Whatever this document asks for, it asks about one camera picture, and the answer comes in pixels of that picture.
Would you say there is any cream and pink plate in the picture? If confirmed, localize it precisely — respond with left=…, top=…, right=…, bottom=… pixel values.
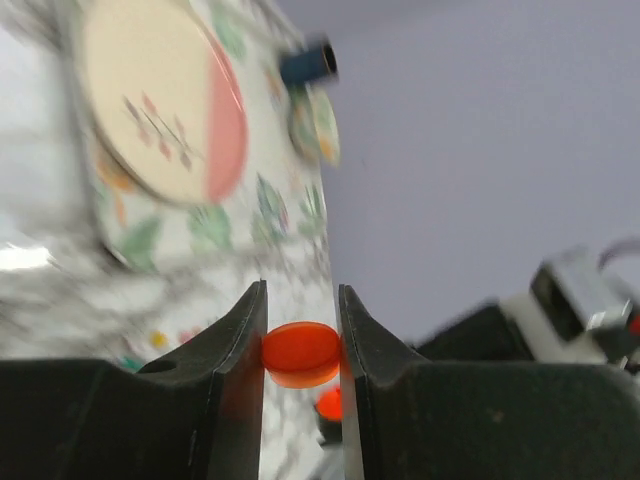
left=80, top=0, right=248, bottom=204

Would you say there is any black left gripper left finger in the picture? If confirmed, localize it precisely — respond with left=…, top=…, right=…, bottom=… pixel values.
left=1, top=281, right=268, bottom=479

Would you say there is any orange cap black highlighter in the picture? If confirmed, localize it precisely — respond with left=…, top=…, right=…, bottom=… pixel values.
left=314, top=386, right=343, bottom=447

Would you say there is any small floral bowl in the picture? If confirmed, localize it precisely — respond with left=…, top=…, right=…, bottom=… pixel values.
left=288, top=87, right=341, bottom=167

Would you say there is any floral leaf pattern tray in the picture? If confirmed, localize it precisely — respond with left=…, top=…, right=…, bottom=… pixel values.
left=64, top=0, right=334, bottom=274

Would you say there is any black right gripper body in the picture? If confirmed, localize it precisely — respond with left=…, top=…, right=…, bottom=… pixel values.
left=413, top=302, right=535, bottom=362

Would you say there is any dark blue cup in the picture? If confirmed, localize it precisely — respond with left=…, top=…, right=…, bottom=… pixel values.
left=278, top=40, right=338, bottom=88

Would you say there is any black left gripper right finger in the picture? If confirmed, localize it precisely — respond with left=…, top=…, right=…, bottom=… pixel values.
left=339, top=285, right=639, bottom=479

